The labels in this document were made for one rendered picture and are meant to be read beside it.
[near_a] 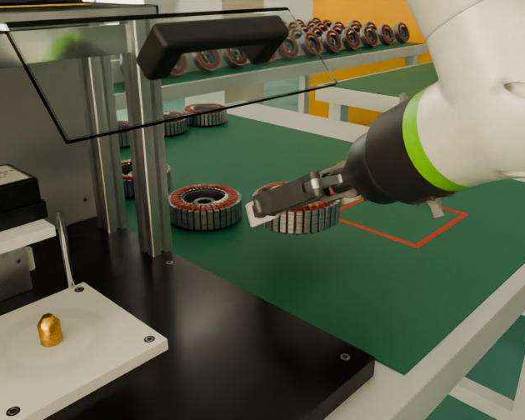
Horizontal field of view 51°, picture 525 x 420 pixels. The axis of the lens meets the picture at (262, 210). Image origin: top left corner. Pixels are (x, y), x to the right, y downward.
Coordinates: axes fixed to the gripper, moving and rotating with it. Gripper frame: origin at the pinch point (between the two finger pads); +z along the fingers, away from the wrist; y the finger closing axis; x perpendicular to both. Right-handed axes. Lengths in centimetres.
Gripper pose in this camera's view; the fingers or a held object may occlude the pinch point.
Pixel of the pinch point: (297, 203)
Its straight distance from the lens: 70.0
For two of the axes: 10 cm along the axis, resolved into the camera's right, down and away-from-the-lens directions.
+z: -4.3, 2.0, 8.8
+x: -2.5, -9.6, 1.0
